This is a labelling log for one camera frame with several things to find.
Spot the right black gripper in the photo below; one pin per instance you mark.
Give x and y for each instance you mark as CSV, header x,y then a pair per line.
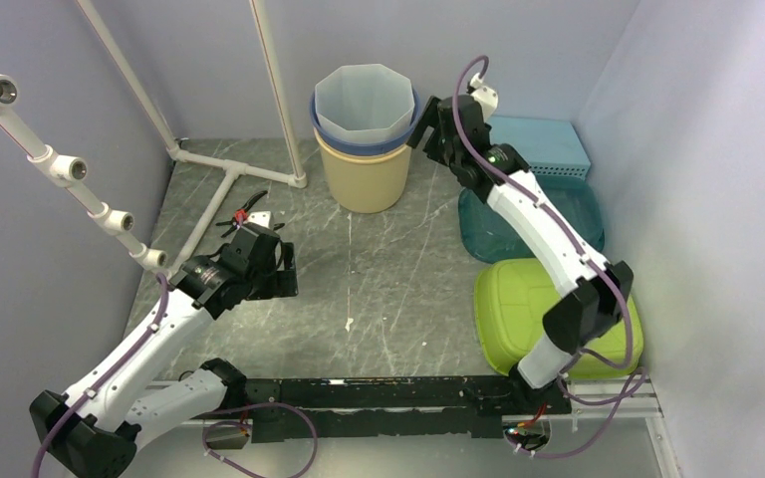
x,y
428,119

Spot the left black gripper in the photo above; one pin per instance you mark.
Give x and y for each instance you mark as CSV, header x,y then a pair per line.
x,y
280,283

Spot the translucent white bucket liner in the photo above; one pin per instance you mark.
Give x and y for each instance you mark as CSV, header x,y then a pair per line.
x,y
364,104

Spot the beige bucket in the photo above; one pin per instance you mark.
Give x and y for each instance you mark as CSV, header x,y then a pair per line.
x,y
365,184

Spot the light blue perforated basket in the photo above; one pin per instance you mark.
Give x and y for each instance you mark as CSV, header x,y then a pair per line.
x,y
551,147

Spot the teal transparent tub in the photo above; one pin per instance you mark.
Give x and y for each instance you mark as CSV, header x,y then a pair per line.
x,y
487,237

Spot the lime green tub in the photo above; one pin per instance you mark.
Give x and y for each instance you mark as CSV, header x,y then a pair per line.
x,y
510,299

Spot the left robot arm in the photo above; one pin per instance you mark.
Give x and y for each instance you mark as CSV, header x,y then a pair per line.
x,y
98,424

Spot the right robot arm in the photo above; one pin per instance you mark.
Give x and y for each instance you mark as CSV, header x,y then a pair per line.
x,y
593,291

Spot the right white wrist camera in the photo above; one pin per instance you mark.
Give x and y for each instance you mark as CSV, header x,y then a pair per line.
x,y
484,95

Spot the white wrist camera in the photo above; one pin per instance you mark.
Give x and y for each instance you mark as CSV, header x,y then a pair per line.
x,y
260,218
484,95

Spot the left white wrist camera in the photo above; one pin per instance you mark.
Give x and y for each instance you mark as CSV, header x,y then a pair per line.
x,y
260,218

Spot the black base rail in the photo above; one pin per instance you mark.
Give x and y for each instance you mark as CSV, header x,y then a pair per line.
x,y
480,406

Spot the white PVC pipe frame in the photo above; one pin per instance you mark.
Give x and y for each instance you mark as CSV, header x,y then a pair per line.
x,y
73,96

